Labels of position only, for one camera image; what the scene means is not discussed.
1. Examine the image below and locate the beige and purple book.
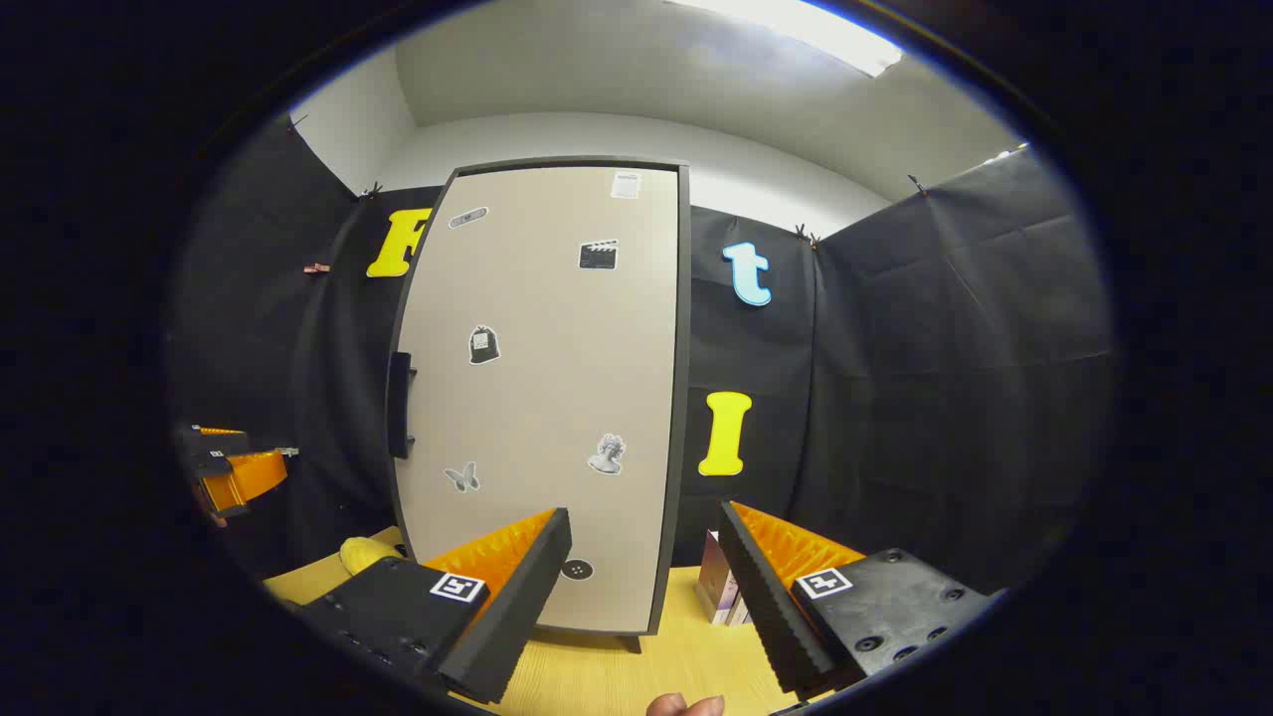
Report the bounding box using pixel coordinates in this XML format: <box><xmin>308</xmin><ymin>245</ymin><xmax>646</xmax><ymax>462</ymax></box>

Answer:
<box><xmin>696</xmin><ymin>530</ymin><xmax>735</xmax><ymax>625</ymax></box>

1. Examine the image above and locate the yellow round soft object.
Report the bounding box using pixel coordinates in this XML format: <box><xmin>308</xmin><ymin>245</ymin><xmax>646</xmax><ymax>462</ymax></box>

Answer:
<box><xmin>340</xmin><ymin>537</ymin><xmax>405</xmax><ymax>577</ymax></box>

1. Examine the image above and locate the long ceiling light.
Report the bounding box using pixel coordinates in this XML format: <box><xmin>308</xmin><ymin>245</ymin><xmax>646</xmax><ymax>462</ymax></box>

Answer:
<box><xmin>666</xmin><ymin>0</ymin><xmax>904</xmax><ymax>79</ymax></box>

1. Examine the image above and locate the black door handle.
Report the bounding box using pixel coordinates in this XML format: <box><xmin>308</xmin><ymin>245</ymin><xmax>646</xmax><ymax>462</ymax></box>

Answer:
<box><xmin>386</xmin><ymin>351</ymin><xmax>418</xmax><ymax>460</ymax></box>

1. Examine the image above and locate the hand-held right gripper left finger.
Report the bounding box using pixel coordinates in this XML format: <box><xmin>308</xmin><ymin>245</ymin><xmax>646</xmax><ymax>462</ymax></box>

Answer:
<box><xmin>298</xmin><ymin>507</ymin><xmax>574</xmax><ymax>705</ymax></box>

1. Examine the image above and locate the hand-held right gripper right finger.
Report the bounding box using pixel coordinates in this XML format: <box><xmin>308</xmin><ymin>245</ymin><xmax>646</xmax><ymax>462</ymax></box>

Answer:
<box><xmin>718</xmin><ymin>500</ymin><xmax>996</xmax><ymax>697</ymax></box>

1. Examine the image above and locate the dark grey cabinet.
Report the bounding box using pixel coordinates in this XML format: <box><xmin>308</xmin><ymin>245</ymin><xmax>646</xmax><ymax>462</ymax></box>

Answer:
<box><xmin>386</xmin><ymin>157</ymin><xmax>693</xmax><ymax>653</ymax></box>

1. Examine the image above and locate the black backdrop cloth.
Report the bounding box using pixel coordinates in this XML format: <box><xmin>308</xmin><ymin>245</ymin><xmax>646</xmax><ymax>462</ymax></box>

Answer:
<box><xmin>169</xmin><ymin>114</ymin><xmax>1111</xmax><ymax>598</ymax></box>

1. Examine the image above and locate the beige cabinet door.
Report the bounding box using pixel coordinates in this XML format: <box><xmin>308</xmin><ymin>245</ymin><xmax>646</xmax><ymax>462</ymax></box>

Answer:
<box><xmin>391</xmin><ymin>165</ymin><xmax>681</xmax><ymax>634</ymax></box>

